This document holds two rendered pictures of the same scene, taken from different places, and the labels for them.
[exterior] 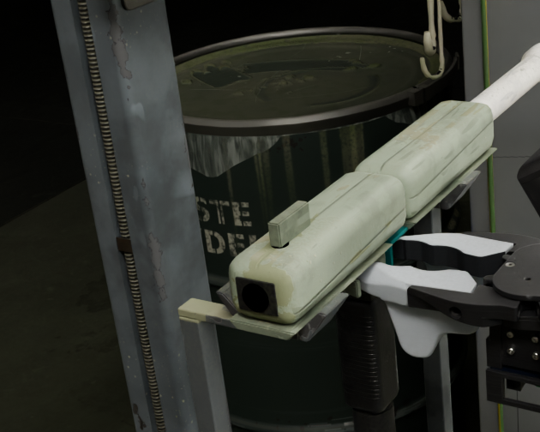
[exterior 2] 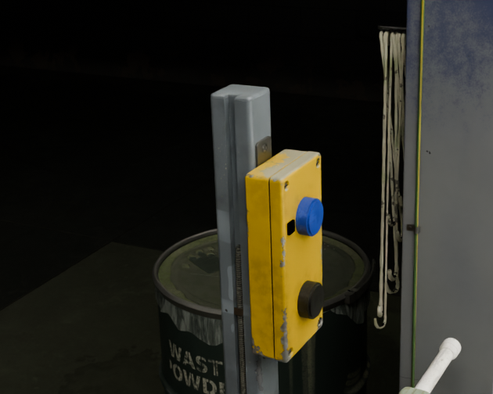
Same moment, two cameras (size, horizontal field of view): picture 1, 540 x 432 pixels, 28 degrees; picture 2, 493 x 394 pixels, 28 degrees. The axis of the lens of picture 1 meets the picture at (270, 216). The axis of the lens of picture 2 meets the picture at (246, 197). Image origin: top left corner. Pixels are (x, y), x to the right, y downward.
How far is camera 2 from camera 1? 0.74 m
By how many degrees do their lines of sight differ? 7
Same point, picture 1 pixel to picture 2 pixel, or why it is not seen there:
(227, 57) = (210, 242)
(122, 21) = (262, 364)
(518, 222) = not seen: outside the picture
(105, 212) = not seen: outside the picture
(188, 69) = (184, 252)
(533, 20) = (442, 310)
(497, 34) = (421, 314)
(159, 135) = not seen: outside the picture
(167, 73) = (275, 381)
